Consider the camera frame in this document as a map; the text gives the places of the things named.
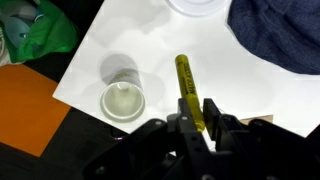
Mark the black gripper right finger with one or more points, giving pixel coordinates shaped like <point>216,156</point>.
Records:
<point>223,133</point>

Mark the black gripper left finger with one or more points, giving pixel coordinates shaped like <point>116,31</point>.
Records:
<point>188,143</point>

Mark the yellow marker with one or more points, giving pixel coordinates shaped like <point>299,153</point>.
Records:
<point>186,83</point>

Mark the translucent plastic cup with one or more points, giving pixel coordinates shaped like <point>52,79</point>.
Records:
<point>122,101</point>

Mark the tan square coaster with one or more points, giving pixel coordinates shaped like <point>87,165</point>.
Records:
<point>260,119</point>

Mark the blue knitted cloth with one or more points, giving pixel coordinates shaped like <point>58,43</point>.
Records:
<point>280,33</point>

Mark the white round plate near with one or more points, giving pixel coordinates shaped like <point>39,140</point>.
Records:
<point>196,6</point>

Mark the green plastic bag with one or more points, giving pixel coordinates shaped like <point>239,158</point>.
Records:
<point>53,36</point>

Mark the teal plastic object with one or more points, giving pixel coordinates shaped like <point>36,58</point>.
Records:
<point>18,31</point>

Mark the patterned paper bag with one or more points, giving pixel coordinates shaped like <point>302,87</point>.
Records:
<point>3,53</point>

